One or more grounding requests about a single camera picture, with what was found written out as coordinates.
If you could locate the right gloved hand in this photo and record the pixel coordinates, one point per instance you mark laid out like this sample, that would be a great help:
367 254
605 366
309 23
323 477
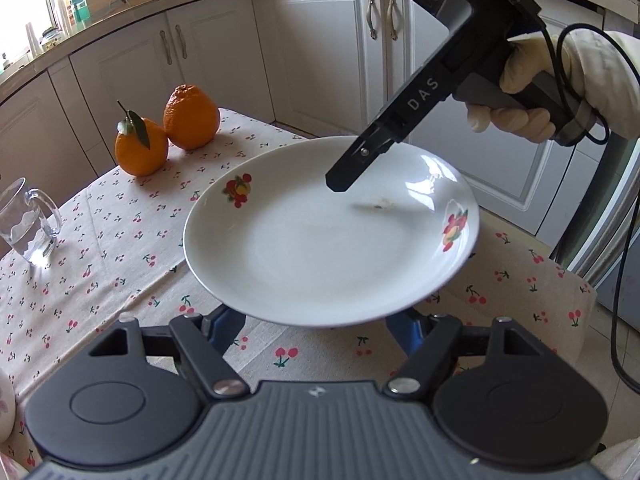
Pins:
522 87

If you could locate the white sleeve forearm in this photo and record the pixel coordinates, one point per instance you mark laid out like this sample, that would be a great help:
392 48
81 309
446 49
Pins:
601 75

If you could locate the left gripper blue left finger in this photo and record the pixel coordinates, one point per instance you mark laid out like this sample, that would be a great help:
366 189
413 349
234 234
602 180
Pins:
221 327

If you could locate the glass water mug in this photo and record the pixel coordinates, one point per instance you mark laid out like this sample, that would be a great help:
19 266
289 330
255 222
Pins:
30 222

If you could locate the white fruit plate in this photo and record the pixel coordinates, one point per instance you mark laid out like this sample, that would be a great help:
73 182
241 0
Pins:
269 239

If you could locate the orange with leaf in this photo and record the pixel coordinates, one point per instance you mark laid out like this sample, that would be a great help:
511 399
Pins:
141 146

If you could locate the cherry print tablecloth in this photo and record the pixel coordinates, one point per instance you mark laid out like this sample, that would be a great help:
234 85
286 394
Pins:
115 379

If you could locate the bumpy orange tangerine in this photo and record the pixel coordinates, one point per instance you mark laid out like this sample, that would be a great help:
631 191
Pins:
190 118

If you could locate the white kitchen cabinets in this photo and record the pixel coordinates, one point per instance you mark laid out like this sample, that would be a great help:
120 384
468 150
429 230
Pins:
320 66

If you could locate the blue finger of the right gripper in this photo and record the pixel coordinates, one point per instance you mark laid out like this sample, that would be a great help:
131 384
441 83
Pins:
350 162

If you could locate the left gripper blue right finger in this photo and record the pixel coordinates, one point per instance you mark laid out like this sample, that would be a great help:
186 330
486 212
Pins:
409 329

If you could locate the white floral bowl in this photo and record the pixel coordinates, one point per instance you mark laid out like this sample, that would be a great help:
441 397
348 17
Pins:
7 406

